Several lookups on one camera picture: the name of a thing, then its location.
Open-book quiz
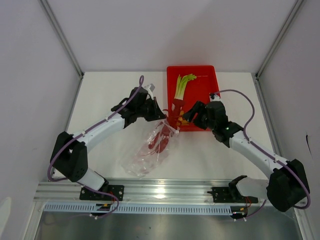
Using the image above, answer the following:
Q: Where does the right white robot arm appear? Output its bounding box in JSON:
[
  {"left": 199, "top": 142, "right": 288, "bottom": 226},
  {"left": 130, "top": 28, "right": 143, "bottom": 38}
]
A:
[{"left": 183, "top": 101, "right": 311, "bottom": 212}]

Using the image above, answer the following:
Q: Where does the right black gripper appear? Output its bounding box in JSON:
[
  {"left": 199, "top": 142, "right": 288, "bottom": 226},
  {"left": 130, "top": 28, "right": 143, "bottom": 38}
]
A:
[{"left": 182, "top": 100, "right": 217, "bottom": 131}]

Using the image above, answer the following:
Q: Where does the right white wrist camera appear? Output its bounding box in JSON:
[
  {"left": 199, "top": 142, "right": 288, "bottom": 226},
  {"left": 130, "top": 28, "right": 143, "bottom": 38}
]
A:
[{"left": 209, "top": 93, "right": 222, "bottom": 103}]

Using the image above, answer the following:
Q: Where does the red plastic tray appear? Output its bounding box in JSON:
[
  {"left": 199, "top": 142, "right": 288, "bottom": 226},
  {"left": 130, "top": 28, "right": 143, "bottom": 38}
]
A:
[{"left": 166, "top": 65, "right": 219, "bottom": 132}]

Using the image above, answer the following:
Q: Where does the red lobster toy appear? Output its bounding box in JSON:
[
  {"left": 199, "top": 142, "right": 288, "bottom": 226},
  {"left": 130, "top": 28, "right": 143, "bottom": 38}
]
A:
[{"left": 143, "top": 99, "right": 186, "bottom": 156}]

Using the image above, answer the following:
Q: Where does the white slotted cable duct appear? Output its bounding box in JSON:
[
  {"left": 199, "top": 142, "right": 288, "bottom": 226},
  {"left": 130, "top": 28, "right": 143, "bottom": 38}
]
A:
[{"left": 43, "top": 202, "right": 245, "bottom": 216}]

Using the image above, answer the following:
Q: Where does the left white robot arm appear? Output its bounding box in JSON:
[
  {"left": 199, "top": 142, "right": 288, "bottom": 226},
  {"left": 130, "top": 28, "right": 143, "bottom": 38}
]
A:
[{"left": 49, "top": 84, "right": 166, "bottom": 200}]

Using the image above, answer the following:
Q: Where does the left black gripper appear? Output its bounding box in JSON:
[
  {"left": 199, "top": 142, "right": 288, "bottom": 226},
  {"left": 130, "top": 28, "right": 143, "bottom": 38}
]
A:
[{"left": 136, "top": 97, "right": 166, "bottom": 122}]

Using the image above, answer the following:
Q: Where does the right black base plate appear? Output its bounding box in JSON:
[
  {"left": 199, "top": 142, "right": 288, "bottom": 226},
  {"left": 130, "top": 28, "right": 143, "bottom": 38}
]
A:
[{"left": 207, "top": 186, "right": 258, "bottom": 204}]

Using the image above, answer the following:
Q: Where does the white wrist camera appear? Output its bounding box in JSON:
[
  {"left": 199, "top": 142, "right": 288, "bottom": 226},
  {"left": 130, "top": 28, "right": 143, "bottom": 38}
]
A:
[
  {"left": 209, "top": 93, "right": 222, "bottom": 103},
  {"left": 143, "top": 83, "right": 155, "bottom": 100}
]

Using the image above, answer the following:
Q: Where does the green white celery toy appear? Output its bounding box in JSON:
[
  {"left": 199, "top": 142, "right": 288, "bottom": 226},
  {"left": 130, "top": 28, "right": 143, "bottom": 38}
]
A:
[{"left": 174, "top": 73, "right": 197, "bottom": 100}]

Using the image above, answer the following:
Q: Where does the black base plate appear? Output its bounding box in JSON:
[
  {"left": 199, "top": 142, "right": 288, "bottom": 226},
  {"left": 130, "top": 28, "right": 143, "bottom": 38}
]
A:
[
  {"left": 207, "top": 186, "right": 258, "bottom": 204},
  {"left": 79, "top": 184, "right": 125, "bottom": 201}
]

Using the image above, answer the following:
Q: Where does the aluminium mounting rail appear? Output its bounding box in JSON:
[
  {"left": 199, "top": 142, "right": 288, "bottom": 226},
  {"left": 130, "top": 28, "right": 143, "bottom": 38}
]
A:
[{"left": 33, "top": 178, "right": 230, "bottom": 204}]

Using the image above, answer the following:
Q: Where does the yellow ginger toy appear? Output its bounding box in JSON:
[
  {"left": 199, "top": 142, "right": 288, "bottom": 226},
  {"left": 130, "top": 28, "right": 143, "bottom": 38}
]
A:
[{"left": 176, "top": 110, "right": 190, "bottom": 126}]

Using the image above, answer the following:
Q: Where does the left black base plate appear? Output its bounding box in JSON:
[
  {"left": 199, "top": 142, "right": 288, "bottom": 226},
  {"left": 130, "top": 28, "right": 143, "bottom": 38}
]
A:
[{"left": 79, "top": 184, "right": 125, "bottom": 201}]

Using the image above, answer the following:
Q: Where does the clear zip top bag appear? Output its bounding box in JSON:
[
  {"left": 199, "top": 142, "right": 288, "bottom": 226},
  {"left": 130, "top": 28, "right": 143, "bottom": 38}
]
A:
[{"left": 120, "top": 120, "right": 180, "bottom": 178}]

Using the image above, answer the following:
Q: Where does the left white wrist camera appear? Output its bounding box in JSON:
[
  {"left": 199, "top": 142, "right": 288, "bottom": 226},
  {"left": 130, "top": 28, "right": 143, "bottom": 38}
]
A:
[{"left": 143, "top": 83, "right": 155, "bottom": 100}]

